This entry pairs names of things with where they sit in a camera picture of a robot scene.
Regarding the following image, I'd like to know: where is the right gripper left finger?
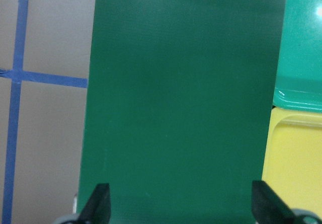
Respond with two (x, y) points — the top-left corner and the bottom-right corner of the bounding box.
(76, 183), (111, 224)

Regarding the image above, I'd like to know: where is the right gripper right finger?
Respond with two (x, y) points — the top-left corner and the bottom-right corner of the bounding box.
(252, 180), (305, 224)

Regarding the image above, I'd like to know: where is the yellow plastic tray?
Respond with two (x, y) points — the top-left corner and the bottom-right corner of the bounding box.
(262, 107), (321, 216)

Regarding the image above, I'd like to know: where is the green plastic tray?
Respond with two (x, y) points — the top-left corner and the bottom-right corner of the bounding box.
(273, 0), (321, 113)

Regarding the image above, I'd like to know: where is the green conveyor belt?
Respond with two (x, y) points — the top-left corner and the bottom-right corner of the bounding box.
(77, 0), (285, 223)

